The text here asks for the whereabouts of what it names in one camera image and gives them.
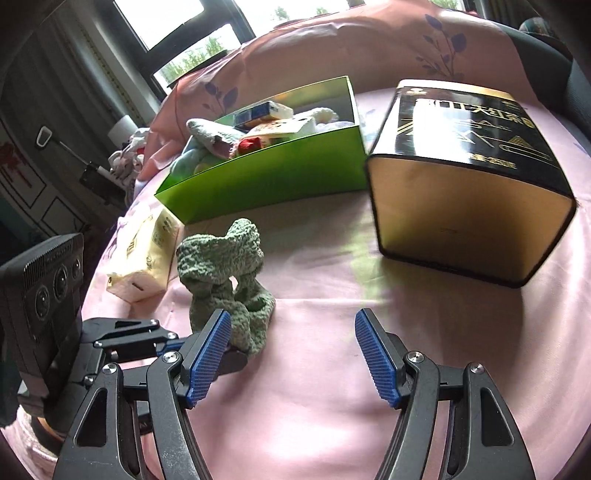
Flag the pink printed bed sheet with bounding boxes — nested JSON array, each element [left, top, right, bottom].
[[132, 1, 590, 479]]

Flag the green cardboard box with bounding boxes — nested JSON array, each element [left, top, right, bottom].
[[155, 76, 367, 225]]

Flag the green knitted cloth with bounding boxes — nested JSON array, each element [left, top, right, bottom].
[[176, 218, 276, 357]]

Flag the blue orange Tempo tissue pack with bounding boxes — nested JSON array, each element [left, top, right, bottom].
[[233, 101, 294, 129]]

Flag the white lamp shade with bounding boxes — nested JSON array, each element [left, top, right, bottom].
[[107, 115, 137, 148]]

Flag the striped cushion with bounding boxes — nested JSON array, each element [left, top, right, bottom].
[[519, 17, 557, 38]]

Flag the black gold tea tin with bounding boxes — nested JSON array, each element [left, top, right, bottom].
[[366, 79, 576, 288]]

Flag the pile of clothes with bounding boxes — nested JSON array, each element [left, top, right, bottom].
[[108, 128, 149, 207]]

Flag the grey sofa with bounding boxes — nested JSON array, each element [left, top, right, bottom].
[[500, 24, 590, 140]]

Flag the cream fluffy towel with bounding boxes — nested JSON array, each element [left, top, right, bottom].
[[303, 107, 339, 124]]

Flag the light blue plush towel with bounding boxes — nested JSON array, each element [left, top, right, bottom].
[[170, 118, 245, 181]]

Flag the yellow tissue pack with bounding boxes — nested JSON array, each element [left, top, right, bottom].
[[106, 207, 180, 303]]

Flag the black window frame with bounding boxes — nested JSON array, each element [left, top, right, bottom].
[[94, 1, 256, 100]]

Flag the red white sock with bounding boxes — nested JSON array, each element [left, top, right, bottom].
[[235, 137, 263, 156]]

